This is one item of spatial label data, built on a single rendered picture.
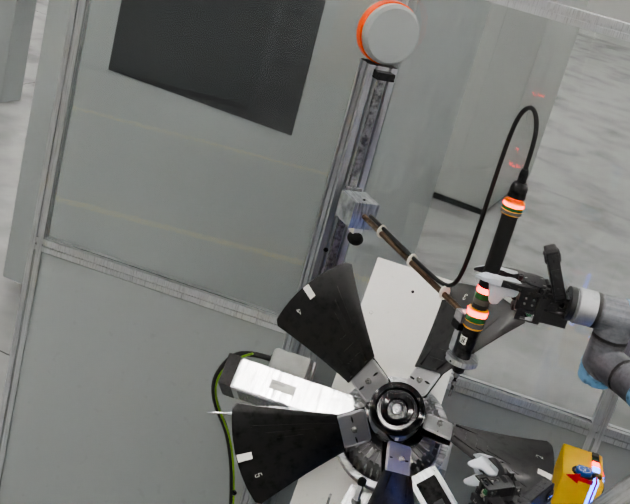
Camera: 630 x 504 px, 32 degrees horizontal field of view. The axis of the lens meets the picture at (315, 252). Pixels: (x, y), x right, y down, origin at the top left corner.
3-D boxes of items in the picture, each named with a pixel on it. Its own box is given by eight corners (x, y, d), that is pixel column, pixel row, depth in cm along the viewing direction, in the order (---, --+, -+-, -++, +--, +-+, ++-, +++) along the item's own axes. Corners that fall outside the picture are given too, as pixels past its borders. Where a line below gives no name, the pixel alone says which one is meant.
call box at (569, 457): (549, 477, 273) (563, 441, 270) (589, 490, 272) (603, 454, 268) (548, 509, 258) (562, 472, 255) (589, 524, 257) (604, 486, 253)
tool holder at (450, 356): (434, 347, 233) (448, 307, 229) (462, 349, 236) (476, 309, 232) (454, 369, 225) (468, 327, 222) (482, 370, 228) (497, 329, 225)
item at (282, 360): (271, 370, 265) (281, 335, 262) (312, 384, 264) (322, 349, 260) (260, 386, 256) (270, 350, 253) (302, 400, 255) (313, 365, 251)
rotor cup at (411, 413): (361, 388, 244) (363, 373, 232) (426, 390, 244) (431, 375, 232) (361, 453, 239) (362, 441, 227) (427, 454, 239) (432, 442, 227)
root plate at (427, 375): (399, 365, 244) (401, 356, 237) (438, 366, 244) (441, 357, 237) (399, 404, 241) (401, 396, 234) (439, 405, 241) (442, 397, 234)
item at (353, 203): (332, 215, 283) (340, 184, 280) (356, 217, 286) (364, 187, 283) (347, 230, 275) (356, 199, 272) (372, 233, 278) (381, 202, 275)
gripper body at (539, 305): (510, 318, 222) (567, 333, 222) (523, 280, 219) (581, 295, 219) (506, 304, 229) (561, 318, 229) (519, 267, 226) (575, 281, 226)
